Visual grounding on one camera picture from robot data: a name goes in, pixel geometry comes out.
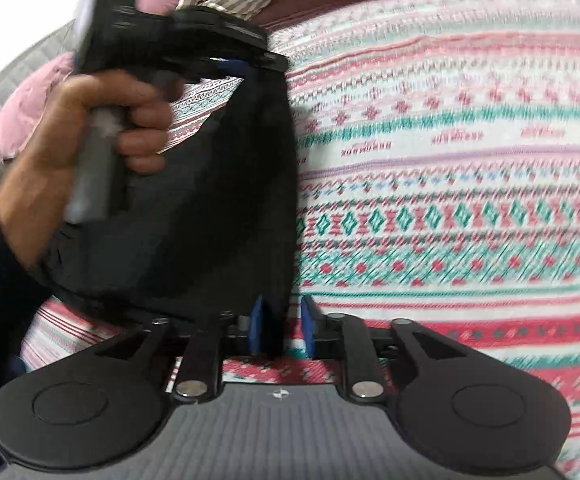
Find person's left hand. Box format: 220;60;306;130
0;69;186;268

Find black pants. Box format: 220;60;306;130
32;62;298;358

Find patterned knit blanket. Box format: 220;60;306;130
20;0;580;480

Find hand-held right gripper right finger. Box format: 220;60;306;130
300;295;465;404

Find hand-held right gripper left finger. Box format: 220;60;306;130
94;296;268;403

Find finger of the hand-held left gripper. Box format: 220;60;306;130
177;7;291;72
182;59;248;81

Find mauve duvet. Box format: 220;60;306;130
0;0;571;196

